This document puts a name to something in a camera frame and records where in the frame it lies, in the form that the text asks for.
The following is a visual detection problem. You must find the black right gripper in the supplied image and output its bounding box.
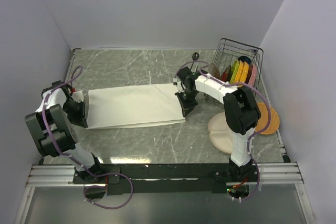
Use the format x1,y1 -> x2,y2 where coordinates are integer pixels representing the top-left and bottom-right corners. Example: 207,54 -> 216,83
175,89 -> 198,118

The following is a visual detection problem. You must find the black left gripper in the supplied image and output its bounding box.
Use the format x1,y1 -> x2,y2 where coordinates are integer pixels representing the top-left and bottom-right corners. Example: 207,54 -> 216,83
62,99 -> 87,128

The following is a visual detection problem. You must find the white cloth napkin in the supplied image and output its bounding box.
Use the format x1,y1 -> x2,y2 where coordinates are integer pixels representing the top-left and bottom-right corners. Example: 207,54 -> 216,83
72,83 -> 185,130

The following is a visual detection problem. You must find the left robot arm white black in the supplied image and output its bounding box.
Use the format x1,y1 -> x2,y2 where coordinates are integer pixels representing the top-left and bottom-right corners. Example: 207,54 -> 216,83
25,81 -> 104,183

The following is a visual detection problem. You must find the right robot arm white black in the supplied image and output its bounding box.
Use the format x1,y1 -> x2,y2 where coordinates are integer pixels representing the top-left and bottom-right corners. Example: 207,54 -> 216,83
173,67 -> 261,182

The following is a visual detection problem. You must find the beige round plate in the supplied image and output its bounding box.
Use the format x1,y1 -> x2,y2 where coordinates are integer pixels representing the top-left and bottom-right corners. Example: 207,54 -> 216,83
208,112 -> 233,154

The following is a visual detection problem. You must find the brown round plate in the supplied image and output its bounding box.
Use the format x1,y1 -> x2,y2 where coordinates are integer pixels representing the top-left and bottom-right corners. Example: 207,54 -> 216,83
208,63 -> 220,79

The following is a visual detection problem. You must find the red plate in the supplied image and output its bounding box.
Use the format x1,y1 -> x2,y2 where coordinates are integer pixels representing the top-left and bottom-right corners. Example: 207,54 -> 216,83
221,65 -> 231,82

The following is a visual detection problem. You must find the black spoon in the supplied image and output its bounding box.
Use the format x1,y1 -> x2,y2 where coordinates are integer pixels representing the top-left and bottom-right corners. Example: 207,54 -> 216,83
191,52 -> 200,69

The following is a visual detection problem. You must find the green plate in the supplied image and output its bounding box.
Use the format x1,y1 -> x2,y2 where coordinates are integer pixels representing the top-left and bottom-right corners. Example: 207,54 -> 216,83
227,60 -> 239,84

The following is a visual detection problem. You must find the yellow plate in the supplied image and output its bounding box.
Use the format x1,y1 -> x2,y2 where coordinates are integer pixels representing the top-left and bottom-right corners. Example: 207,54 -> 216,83
233,61 -> 244,83

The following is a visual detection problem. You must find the orange plate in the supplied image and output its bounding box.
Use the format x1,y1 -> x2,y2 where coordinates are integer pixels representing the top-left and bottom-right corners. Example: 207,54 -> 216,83
239,62 -> 249,83

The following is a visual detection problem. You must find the pink plate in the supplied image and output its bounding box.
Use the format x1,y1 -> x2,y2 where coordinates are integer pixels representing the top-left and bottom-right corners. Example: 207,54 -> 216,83
246,63 -> 258,87

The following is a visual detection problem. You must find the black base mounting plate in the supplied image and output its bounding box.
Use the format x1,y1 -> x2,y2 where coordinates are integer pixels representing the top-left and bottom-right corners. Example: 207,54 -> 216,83
73,163 -> 258,196

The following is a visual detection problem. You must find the dark blue bowl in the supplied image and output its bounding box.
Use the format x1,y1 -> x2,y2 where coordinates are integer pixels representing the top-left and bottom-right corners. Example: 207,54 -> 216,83
238,56 -> 251,65

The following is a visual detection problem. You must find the orange woven round placemat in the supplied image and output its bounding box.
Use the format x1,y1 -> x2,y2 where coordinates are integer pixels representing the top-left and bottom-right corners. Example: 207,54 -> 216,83
255,102 -> 280,135

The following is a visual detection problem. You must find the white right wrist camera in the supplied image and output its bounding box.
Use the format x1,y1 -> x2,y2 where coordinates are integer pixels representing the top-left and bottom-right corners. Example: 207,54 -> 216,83
173,77 -> 183,92

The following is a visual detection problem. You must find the aluminium frame rail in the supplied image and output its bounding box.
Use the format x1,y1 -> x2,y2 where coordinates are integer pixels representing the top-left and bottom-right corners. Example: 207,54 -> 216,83
26,163 -> 303,187

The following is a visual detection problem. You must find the black wire dish rack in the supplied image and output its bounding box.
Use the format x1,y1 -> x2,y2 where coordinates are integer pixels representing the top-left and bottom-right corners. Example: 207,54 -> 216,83
207,38 -> 266,95

